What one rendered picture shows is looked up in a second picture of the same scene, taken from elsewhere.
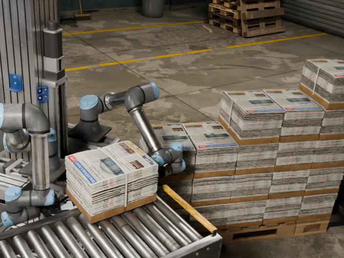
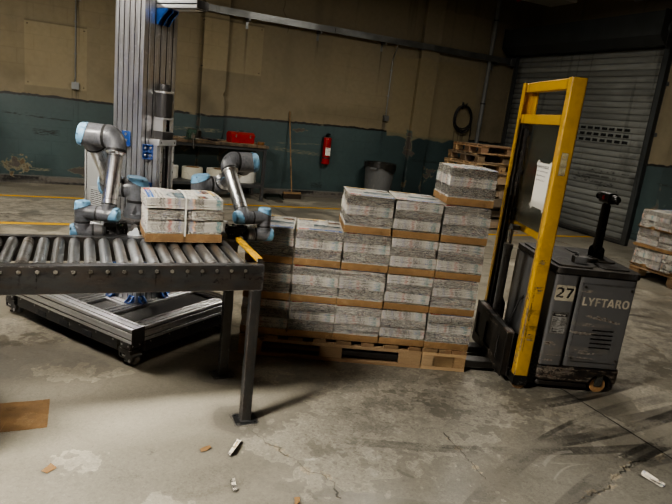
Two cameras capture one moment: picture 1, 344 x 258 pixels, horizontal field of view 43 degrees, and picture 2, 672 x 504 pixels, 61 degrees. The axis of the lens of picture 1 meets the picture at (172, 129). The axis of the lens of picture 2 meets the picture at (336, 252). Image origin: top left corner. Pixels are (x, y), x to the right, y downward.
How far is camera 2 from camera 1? 156 cm
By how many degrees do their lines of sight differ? 18
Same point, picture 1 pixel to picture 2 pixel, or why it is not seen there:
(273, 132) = (383, 223)
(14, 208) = (79, 217)
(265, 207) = (380, 318)
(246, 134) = (351, 219)
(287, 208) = (408, 326)
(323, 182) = (453, 299)
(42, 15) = (157, 77)
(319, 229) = (453, 365)
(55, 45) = (164, 105)
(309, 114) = (425, 207)
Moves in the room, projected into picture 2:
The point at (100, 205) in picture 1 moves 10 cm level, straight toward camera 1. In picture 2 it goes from (156, 224) to (148, 228)
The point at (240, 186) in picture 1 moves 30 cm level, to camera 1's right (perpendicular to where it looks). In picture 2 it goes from (347, 284) to (395, 293)
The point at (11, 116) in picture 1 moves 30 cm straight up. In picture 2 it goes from (91, 130) to (92, 67)
